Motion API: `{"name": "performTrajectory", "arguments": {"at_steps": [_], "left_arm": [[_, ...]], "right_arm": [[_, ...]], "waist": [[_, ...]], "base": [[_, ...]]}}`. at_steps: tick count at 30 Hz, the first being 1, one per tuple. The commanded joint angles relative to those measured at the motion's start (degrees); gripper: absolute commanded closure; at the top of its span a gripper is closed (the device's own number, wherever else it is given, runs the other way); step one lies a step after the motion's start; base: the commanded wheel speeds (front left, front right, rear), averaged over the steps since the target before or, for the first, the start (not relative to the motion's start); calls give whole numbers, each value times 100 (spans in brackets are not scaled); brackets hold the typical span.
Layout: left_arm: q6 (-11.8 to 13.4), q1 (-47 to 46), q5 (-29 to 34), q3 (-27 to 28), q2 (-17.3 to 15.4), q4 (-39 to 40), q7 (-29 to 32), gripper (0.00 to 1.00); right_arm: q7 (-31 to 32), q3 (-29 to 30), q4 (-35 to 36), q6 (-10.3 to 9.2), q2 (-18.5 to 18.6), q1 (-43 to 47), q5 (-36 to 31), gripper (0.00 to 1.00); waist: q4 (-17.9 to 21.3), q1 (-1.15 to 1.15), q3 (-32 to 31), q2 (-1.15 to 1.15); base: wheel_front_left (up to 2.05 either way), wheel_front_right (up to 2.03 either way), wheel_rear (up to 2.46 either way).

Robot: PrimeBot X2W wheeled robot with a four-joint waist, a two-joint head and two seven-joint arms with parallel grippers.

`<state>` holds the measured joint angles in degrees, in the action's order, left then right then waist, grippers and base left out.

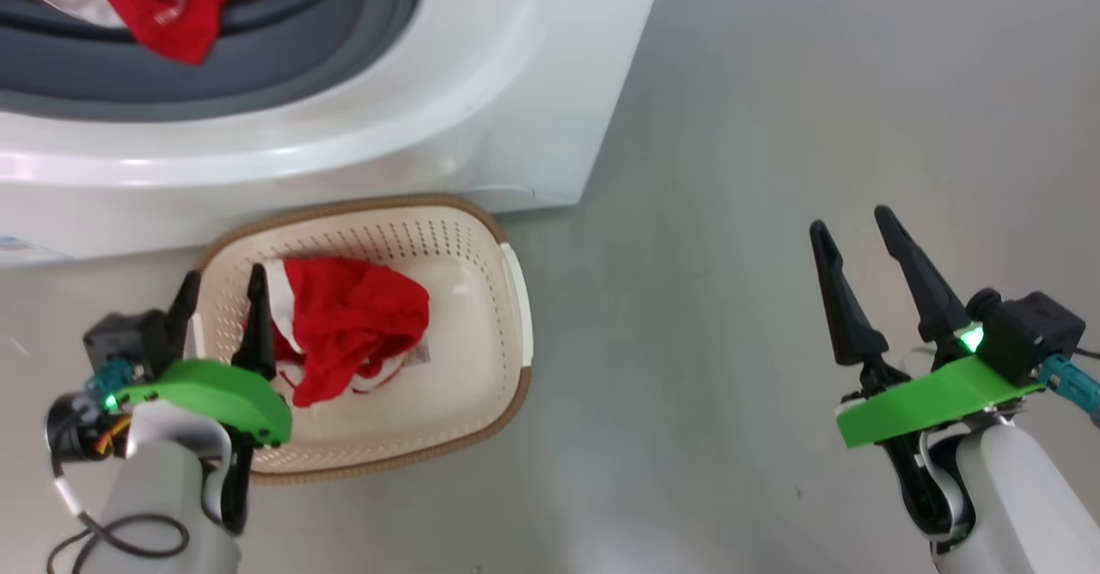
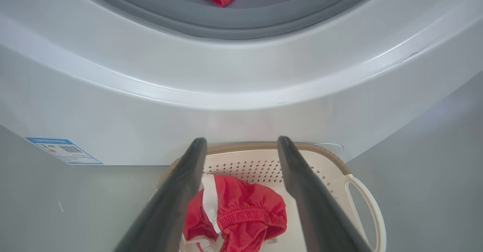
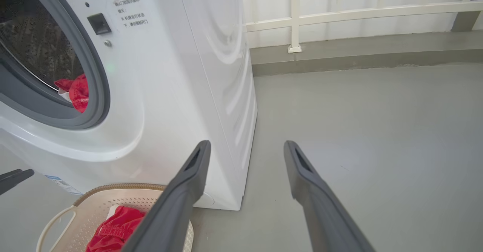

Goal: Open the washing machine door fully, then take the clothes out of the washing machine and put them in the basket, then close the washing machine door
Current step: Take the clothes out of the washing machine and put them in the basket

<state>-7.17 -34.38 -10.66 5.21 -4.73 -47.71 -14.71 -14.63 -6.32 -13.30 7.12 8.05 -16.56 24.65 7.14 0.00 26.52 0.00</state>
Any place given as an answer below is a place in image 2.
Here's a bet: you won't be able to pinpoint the white front-load washing machine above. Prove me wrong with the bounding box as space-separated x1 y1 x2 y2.
0 0 483 166

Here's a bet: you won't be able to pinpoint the blue energy label sticker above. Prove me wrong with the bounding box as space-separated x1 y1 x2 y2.
25 137 103 166

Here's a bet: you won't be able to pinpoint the cream plastic basket, brown rim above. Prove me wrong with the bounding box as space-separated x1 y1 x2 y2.
157 141 388 252

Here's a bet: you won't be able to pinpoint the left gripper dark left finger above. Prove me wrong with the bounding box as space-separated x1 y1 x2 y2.
114 137 208 252

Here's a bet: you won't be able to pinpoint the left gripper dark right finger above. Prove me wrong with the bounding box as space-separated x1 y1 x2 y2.
277 135 372 252

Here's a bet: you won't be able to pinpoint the red shorts with white stripe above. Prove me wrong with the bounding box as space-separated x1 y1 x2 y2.
182 174 288 252

